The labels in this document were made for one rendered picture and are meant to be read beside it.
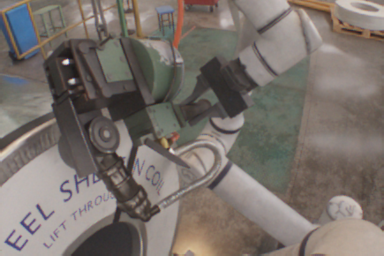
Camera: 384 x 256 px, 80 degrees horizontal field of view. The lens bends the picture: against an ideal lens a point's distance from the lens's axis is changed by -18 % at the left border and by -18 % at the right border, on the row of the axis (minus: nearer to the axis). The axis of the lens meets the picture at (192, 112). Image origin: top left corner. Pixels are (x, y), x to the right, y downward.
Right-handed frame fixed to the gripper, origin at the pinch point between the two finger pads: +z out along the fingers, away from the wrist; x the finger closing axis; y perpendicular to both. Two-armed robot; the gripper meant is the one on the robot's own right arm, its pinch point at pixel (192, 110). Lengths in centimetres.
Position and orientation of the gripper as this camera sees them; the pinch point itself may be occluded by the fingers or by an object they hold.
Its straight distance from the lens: 65.3
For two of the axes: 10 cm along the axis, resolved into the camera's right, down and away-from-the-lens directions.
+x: -5.2, -8.5, 1.1
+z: -7.1, 5.0, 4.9
